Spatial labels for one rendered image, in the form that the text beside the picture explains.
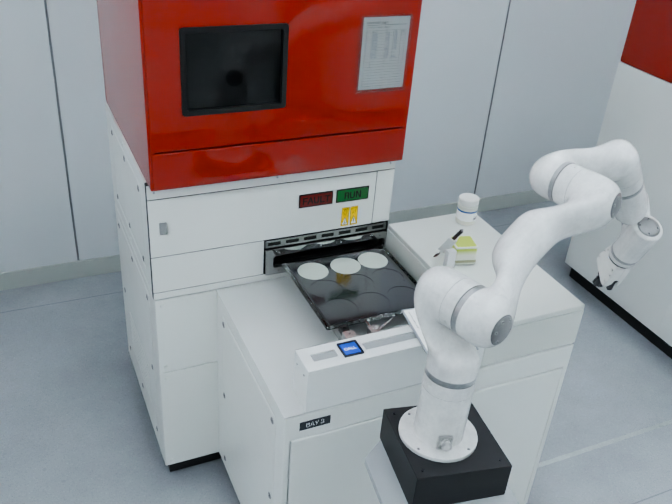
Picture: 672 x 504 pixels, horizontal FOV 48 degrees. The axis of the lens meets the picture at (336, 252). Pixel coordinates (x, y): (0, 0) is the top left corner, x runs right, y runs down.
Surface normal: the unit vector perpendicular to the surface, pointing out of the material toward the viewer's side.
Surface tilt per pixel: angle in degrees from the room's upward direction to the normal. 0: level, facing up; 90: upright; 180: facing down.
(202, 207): 90
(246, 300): 0
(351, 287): 0
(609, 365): 0
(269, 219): 90
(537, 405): 90
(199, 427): 90
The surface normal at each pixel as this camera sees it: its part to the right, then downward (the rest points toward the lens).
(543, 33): 0.40, 0.50
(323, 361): 0.07, -0.85
